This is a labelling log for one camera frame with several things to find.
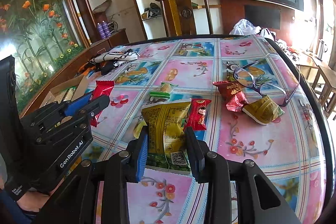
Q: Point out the purple eyeglasses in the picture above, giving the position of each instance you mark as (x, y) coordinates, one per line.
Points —
(242, 78)

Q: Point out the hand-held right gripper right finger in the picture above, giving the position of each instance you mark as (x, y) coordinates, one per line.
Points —
(195, 159)

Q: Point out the printed floral tablecloth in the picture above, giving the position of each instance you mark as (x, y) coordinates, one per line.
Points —
(199, 74)

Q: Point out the wooden stool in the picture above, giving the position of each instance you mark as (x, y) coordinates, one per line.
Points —
(325, 82)

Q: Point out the person's left forearm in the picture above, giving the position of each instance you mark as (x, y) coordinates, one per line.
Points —
(13, 209)

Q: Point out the white plastic bag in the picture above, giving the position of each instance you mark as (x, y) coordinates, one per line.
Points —
(244, 28)

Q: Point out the black white cloth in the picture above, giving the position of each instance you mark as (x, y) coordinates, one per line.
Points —
(267, 34)

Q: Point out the small cracker packet green ends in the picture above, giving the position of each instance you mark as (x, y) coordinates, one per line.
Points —
(164, 88)

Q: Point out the cardboard box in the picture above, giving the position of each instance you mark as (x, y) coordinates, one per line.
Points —
(81, 85)

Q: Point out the red foil snack packet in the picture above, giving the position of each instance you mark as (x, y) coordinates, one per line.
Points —
(236, 103)

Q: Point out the olive gold snack packet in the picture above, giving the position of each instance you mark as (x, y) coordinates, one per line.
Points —
(263, 111)

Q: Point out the red cartoon snack packet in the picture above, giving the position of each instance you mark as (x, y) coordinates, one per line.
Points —
(198, 113)

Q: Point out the long cracker packet green end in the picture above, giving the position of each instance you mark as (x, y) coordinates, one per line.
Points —
(61, 96)

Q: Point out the wooden side table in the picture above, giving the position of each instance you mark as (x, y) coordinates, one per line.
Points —
(305, 62)

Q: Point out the yellow green snack packet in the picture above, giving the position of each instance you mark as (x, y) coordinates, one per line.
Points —
(168, 124)

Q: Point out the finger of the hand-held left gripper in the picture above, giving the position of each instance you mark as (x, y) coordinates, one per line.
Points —
(95, 106)
(77, 104)

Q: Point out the black panel under television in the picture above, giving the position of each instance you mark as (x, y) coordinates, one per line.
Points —
(262, 17)

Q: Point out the small yellow snack packet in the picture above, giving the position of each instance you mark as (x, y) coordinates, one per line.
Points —
(139, 130)

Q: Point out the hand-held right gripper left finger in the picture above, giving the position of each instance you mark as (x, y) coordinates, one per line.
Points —
(140, 158)

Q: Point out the orange label cracker packet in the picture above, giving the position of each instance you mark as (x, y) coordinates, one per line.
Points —
(71, 94)

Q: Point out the brown basket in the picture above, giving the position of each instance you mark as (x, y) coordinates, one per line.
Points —
(102, 6)

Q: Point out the dark clutter on shelf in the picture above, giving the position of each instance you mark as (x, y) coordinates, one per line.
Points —
(153, 11)

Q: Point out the purple spray can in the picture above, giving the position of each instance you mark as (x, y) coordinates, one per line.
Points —
(100, 31)
(106, 29)

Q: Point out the white patterned scarf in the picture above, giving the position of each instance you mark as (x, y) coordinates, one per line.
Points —
(118, 56)

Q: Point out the steel kettle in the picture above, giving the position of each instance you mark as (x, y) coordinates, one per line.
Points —
(323, 50)

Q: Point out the red gold print snack packet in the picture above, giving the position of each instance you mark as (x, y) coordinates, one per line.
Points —
(229, 88)

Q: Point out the wooden chair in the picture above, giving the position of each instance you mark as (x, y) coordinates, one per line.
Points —
(185, 12)

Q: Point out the flower wall mural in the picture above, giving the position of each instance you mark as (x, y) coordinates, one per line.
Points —
(39, 29)

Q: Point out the plain red snack packet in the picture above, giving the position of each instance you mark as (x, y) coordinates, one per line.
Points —
(103, 88)

